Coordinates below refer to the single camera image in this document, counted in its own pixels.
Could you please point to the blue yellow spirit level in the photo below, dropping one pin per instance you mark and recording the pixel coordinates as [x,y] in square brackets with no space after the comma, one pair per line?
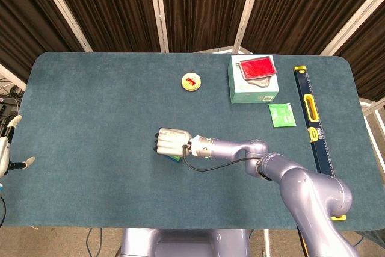
[311,109]

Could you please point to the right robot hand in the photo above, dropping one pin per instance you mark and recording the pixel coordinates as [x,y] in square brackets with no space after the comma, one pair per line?
[172,141]

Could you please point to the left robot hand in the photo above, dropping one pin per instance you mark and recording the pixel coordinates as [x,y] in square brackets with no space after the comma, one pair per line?
[3,153]

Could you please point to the light teal cardboard box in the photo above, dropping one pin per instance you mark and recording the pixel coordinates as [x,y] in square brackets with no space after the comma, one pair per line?
[253,88]

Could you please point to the dark folding screen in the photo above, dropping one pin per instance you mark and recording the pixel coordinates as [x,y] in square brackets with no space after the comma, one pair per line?
[204,4]

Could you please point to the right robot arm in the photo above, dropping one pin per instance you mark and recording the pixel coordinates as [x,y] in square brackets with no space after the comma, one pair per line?
[288,184]

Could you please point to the teal table mat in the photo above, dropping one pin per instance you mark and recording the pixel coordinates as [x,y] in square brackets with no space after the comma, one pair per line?
[90,118]

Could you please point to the red rectangular pouch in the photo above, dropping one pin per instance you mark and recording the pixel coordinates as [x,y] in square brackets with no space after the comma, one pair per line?
[258,68]

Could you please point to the blue toy brick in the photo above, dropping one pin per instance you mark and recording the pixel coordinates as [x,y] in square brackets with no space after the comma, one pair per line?
[167,156]

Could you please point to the purple robot torso base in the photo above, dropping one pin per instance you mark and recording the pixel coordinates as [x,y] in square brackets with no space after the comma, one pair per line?
[185,243]

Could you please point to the green sachet packet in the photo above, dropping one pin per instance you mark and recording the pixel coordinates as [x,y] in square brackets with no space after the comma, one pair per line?
[282,115]

